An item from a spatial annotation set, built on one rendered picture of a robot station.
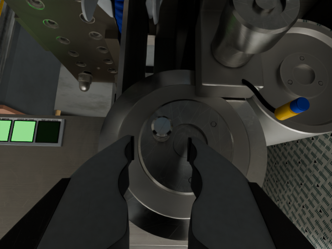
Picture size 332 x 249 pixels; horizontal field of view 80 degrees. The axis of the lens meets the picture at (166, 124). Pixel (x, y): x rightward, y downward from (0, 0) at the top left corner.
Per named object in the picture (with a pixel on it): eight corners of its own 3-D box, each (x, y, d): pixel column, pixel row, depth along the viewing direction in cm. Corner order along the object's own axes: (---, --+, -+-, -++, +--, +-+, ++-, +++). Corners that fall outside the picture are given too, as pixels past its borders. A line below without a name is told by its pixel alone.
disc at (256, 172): (261, 71, 19) (275, 242, 16) (258, 74, 20) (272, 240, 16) (105, 65, 19) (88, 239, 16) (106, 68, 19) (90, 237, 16)
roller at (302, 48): (353, 22, 21) (378, 136, 18) (248, 102, 46) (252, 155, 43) (240, 18, 21) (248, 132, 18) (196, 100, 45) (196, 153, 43)
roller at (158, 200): (246, 86, 18) (255, 220, 16) (195, 134, 44) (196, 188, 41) (121, 81, 18) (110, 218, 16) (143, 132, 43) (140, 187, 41)
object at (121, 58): (133, -56, 23) (121, 98, 19) (146, 57, 46) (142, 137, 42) (128, -57, 23) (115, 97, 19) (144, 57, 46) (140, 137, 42)
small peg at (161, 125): (167, 140, 13) (147, 131, 13) (166, 145, 15) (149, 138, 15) (176, 120, 13) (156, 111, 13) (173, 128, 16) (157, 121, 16)
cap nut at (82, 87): (90, 72, 52) (88, 89, 51) (94, 79, 55) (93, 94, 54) (75, 72, 52) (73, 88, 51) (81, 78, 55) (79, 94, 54)
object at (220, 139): (215, 212, 14) (120, 170, 15) (208, 207, 16) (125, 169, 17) (247, 120, 16) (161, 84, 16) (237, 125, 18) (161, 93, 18)
